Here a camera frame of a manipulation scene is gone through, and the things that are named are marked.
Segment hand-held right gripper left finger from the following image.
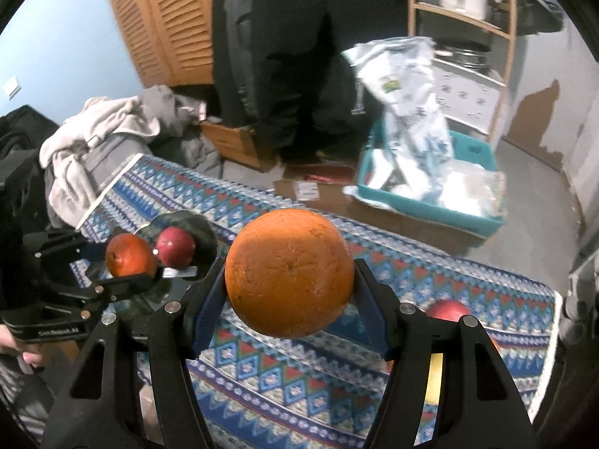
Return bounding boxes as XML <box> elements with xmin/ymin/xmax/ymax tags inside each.
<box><xmin>44</xmin><ymin>256</ymin><xmax>231</xmax><ymax>449</ymax></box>

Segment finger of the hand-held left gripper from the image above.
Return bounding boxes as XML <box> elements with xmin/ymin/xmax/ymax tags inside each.
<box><xmin>23</xmin><ymin>230</ymin><xmax>113</xmax><ymax>259</ymax></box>
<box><xmin>42</xmin><ymin>269</ymin><xmax>164</xmax><ymax>313</ymax></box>

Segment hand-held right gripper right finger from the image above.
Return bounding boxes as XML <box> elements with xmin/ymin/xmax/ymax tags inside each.
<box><xmin>349</xmin><ymin>258</ymin><xmax>536</xmax><ymax>449</ymax></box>

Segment small orange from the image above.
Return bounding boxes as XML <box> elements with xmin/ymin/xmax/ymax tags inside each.
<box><xmin>105</xmin><ymin>234</ymin><xmax>157</xmax><ymax>278</ymax></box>

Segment red apple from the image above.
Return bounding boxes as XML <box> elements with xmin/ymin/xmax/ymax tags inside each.
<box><xmin>427</xmin><ymin>300</ymin><xmax>471</xmax><ymax>323</ymax></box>
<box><xmin>156</xmin><ymin>227</ymin><xmax>196</xmax><ymax>267</ymax></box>

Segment dark glass bowl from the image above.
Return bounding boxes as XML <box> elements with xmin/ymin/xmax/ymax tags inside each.
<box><xmin>100</xmin><ymin>210</ymin><xmax>218</xmax><ymax>320</ymax></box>

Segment large orange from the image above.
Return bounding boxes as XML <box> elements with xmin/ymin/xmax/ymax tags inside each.
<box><xmin>225</xmin><ymin>209</ymin><xmax>355</xmax><ymax>337</ymax></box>

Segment yellow pear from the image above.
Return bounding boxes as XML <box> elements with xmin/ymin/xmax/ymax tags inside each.
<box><xmin>423</xmin><ymin>353</ymin><xmax>444</xmax><ymax>405</ymax></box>

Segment person's left hand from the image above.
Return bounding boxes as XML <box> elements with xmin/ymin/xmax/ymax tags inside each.
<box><xmin>0</xmin><ymin>325</ymin><xmax>45</xmax><ymax>375</ymax></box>

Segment blue patterned tablecloth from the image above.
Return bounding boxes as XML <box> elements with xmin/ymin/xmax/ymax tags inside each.
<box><xmin>75</xmin><ymin>153</ymin><xmax>562</xmax><ymax>449</ymax></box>

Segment brown cardboard box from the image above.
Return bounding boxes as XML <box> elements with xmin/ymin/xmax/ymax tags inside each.
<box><xmin>274</xmin><ymin>166</ymin><xmax>487</xmax><ymax>256</ymax></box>

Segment white crumpled clothes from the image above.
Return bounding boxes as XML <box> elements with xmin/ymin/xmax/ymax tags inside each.
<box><xmin>40</xmin><ymin>96</ymin><xmax>155</xmax><ymax>227</ymax></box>

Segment black bag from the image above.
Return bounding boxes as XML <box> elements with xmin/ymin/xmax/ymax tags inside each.
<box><xmin>0</xmin><ymin>107</ymin><xmax>59</xmax><ymax>150</ymax></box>

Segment clear plastic bags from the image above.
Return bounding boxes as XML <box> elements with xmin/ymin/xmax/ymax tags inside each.
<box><xmin>435</xmin><ymin>159</ymin><xmax>508</xmax><ymax>218</ymax></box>

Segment grey crumpled clothes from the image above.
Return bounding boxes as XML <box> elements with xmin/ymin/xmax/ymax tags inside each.
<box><xmin>140</xmin><ymin>85</ymin><xmax>225</xmax><ymax>178</ymax></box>

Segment teal plastic basket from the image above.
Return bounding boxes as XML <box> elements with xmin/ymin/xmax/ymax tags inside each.
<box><xmin>356</xmin><ymin>119</ymin><xmax>508</xmax><ymax>237</ymax></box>

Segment white printed rice bag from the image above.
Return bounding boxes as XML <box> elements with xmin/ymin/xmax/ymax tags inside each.
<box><xmin>341</xmin><ymin>35</ymin><xmax>454</xmax><ymax>202</ymax></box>

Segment white patterned storage box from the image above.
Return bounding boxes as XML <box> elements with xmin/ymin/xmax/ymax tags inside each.
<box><xmin>433</xmin><ymin>63</ymin><xmax>508</xmax><ymax>136</ymax></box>

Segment wooden louvered wardrobe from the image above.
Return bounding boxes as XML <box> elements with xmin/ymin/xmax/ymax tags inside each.
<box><xmin>100</xmin><ymin>0</ymin><xmax>216</xmax><ymax>87</ymax></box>

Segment dark padded jacket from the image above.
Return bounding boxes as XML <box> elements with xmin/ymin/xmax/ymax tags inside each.
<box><xmin>213</xmin><ymin>0</ymin><xmax>258</xmax><ymax>127</ymax></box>

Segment black hooded jacket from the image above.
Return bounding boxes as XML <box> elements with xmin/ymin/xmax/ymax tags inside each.
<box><xmin>243</xmin><ymin>0</ymin><xmax>375</xmax><ymax>164</ymax></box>

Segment steel cooking pot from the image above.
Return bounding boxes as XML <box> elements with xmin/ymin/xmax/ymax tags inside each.
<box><xmin>433</xmin><ymin>42</ymin><xmax>492</xmax><ymax>73</ymax></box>

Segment wooden shelf rack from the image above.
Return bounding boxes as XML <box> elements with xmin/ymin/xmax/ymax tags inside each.
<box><xmin>406</xmin><ymin>0</ymin><xmax>518</xmax><ymax>150</ymax></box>

